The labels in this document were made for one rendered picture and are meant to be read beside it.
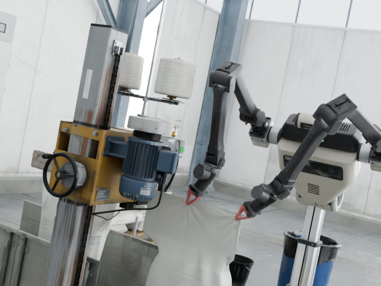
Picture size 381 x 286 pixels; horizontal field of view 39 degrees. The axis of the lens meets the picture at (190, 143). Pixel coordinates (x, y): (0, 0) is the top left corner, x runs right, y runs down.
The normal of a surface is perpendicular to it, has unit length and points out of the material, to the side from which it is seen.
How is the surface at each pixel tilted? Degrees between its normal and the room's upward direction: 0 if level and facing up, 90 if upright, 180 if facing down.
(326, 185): 130
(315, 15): 90
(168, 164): 90
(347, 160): 40
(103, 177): 90
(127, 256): 90
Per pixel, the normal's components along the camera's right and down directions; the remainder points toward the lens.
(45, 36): 0.85, 0.19
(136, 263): -0.49, -0.05
